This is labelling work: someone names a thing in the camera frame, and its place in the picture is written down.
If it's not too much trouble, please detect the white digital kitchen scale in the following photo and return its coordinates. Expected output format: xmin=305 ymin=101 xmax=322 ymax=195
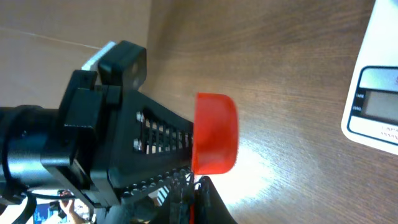
xmin=341 ymin=0 xmax=397 ymax=154

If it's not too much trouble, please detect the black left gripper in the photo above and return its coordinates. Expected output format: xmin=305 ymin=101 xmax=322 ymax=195
xmin=40 ymin=70 xmax=193 ymax=208

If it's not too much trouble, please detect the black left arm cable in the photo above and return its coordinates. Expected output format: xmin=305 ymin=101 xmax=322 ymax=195
xmin=0 ymin=189 xmax=75 ymax=224

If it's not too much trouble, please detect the orange plastic measuring scoop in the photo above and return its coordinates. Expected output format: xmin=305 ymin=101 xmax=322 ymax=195
xmin=192 ymin=93 xmax=239 ymax=175

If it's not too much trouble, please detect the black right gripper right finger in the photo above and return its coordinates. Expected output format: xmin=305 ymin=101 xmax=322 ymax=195
xmin=194 ymin=176 xmax=237 ymax=224

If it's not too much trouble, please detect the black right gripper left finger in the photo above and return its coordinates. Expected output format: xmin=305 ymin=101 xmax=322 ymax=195
xmin=149 ymin=174 xmax=195 ymax=224

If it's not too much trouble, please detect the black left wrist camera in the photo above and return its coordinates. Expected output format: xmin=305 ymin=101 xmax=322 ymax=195
xmin=81 ymin=40 xmax=147 ymax=90

